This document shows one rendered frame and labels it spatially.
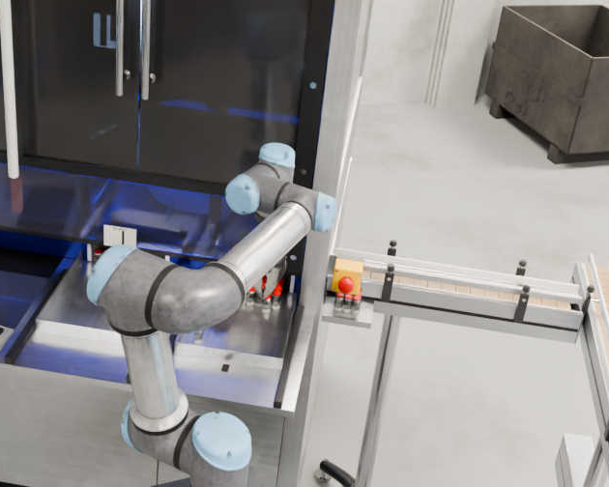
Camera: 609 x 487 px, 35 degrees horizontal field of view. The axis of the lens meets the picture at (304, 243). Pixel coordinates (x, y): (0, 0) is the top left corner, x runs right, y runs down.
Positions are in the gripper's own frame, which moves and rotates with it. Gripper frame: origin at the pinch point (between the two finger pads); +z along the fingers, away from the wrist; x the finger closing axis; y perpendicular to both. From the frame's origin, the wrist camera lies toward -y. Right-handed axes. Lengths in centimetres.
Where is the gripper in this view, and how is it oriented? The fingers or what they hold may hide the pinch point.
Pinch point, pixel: (262, 294)
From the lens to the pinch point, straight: 219.5
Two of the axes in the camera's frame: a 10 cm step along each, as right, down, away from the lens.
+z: -1.0, 8.6, 5.0
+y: 1.3, -4.8, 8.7
